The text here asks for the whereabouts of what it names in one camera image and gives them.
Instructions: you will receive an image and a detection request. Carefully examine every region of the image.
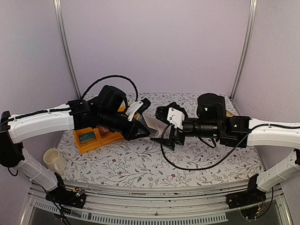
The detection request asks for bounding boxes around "left aluminium frame post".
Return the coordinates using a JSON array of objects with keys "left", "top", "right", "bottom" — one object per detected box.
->
[{"left": 53, "top": 0, "right": 81, "bottom": 98}]

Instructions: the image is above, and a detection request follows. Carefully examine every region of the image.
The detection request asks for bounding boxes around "yellow left storage bin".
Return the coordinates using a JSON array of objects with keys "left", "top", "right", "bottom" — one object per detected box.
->
[{"left": 73, "top": 127, "right": 101, "bottom": 154}]

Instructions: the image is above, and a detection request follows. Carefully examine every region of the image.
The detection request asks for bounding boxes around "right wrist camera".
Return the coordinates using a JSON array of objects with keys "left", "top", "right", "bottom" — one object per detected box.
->
[{"left": 167, "top": 107, "right": 185, "bottom": 130}]

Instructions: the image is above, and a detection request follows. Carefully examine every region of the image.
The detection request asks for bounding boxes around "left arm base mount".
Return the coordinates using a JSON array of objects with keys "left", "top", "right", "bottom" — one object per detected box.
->
[{"left": 46, "top": 187, "right": 87, "bottom": 209}]

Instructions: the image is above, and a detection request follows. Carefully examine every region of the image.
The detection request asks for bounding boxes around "pink white card stack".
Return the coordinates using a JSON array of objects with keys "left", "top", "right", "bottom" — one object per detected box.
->
[{"left": 98, "top": 127, "right": 114, "bottom": 136}]

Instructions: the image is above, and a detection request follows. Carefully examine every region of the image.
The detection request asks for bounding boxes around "yellow middle storage bin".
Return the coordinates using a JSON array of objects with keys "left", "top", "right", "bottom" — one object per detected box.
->
[{"left": 97, "top": 128, "right": 124, "bottom": 146}]

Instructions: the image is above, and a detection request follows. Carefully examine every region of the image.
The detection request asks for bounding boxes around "green card stack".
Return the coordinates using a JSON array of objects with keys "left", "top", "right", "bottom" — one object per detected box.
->
[{"left": 78, "top": 131, "right": 96, "bottom": 144}]

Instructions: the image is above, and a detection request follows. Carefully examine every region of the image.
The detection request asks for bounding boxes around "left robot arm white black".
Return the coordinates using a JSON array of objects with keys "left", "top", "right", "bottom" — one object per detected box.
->
[{"left": 0, "top": 85, "right": 150, "bottom": 203}]

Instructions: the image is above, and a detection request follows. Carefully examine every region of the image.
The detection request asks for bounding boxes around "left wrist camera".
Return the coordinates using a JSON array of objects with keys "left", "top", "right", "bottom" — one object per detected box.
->
[{"left": 125, "top": 98, "right": 151, "bottom": 121}]

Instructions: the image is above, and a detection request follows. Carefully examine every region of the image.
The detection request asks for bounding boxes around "woven bamboo tray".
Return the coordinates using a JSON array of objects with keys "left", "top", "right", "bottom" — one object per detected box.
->
[{"left": 226, "top": 112, "right": 234, "bottom": 117}]

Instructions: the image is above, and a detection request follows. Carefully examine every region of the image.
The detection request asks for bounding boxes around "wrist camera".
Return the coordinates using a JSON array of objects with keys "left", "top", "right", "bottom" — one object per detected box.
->
[
  {"left": 167, "top": 107, "right": 185, "bottom": 130},
  {"left": 125, "top": 98, "right": 151, "bottom": 121}
]

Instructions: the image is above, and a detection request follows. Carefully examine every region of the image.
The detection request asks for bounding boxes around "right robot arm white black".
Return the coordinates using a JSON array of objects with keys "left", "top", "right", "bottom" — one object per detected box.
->
[{"left": 151, "top": 93, "right": 300, "bottom": 204}]

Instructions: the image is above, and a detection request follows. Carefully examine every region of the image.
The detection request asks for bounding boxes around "right aluminium frame post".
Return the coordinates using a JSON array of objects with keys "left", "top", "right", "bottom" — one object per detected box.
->
[{"left": 230, "top": 0, "right": 257, "bottom": 101}]

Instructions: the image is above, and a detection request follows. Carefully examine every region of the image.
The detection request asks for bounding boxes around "beige card holder wallet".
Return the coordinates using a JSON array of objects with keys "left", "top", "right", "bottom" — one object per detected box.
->
[{"left": 138, "top": 114, "right": 167, "bottom": 138}]

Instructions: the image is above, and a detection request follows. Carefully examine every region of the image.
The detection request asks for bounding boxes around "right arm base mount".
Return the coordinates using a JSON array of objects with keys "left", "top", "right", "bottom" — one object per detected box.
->
[{"left": 226, "top": 188, "right": 266, "bottom": 209}]

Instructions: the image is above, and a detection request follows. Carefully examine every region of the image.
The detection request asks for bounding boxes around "right black cable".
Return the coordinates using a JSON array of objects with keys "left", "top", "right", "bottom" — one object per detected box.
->
[{"left": 160, "top": 124, "right": 256, "bottom": 171}]

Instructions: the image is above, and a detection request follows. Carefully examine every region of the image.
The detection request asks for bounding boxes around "black cable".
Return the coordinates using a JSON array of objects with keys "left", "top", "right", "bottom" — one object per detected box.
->
[
  {"left": 160, "top": 124, "right": 256, "bottom": 171},
  {"left": 79, "top": 75, "right": 139, "bottom": 105}
]

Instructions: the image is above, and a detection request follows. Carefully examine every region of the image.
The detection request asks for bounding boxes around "front aluminium rail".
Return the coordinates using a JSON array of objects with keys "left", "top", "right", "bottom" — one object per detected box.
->
[{"left": 20, "top": 180, "right": 293, "bottom": 225}]

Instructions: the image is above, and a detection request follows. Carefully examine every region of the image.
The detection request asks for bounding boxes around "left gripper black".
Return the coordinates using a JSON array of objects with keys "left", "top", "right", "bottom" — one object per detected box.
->
[{"left": 98, "top": 109, "right": 150, "bottom": 141}]

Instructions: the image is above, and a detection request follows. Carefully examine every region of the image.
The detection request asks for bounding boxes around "left black cable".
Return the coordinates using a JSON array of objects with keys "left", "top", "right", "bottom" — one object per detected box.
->
[{"left": 79, "top": 75, "right": 139, "bottom": 105}]

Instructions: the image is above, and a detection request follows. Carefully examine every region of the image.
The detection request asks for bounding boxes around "aluminium frame post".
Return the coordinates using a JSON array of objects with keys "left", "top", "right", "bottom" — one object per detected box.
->
[
  {"left": 230, "top": 0, "right": 257, "bottom": 101},
  {"left": 53, "top": 0, "right": 81, "bottom": 98}
]

